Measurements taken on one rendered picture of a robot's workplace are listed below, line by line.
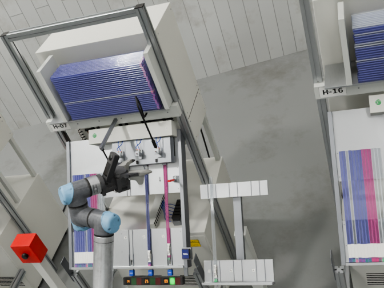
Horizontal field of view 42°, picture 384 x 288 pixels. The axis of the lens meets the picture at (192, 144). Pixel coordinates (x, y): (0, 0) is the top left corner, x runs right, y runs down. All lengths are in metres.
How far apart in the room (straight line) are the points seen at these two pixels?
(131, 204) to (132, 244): 0.56
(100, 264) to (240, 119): 2.98
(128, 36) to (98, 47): 0.19
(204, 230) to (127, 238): 0.44
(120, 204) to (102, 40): 1.15
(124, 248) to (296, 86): 2.76
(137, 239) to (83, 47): 1.04
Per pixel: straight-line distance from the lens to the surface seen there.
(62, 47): 2.77
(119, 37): 2.60
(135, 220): 3.15
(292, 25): 5.37
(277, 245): 3.53
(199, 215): 2.99
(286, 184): 3.92
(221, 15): 5.21
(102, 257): 1.94
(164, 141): 2.62
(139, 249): 2.74
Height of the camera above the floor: 2.68
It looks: 36 degrees down
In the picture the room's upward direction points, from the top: 21 degrees counter-clockwise
